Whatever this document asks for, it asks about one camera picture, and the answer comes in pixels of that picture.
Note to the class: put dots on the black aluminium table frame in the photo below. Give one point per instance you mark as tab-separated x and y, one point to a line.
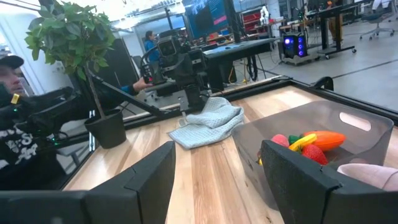
342	98

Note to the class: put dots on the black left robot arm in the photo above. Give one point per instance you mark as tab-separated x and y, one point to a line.
194	96

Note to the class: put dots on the grey waffle towel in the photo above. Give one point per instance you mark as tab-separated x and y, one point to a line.
211	124

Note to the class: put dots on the black standing desk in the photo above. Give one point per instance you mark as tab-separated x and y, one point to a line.
339	28

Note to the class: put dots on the person's hand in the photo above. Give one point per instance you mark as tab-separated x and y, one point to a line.
143	84

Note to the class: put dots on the grey translucent plastic bin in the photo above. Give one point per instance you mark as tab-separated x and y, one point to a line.
311	118

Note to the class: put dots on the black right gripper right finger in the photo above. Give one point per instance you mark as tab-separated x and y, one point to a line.
295	186

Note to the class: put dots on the black frame bracket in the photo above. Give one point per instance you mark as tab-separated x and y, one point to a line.
323	83

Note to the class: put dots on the grey office chair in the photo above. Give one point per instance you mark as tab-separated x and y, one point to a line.
376	21

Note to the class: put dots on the yellow toy banana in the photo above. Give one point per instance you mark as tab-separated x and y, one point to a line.
303	142

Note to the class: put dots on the small yellow tag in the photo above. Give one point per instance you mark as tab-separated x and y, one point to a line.
14	99

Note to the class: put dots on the person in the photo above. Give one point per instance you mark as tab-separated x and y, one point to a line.
334	21
151	46
12	81

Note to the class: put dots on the large dark display screen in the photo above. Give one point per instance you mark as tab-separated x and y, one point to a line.
205	15

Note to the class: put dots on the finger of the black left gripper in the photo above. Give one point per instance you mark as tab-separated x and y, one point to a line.
149	70
198	63

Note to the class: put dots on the large red toy strawberry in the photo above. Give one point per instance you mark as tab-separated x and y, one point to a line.
314	154

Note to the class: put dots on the pale pink cloth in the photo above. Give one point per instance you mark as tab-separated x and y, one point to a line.
370	175

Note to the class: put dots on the orange toy fruit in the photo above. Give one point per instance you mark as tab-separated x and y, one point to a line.
326	140

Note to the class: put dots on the yellow toy bell pepper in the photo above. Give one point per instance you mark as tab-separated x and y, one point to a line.
259	161

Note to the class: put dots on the black plant pot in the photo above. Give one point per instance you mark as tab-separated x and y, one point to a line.
105	129

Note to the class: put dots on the green leafy tree plant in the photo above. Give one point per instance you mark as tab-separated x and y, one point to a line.
71	31

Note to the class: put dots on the black diagonal frame strut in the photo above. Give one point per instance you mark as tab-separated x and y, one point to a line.
130	99

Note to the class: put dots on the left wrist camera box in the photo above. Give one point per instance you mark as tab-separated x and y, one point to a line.
167	47

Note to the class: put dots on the pink textured toy fruit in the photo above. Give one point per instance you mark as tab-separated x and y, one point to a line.
280	140

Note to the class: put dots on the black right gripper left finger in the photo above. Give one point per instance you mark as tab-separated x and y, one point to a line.
152	186

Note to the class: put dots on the black work table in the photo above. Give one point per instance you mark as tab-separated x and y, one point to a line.
239	49

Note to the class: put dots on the black background robot arm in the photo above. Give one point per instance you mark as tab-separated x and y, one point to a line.
46	112

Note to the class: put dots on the black computer tower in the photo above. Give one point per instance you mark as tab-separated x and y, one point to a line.
294	46

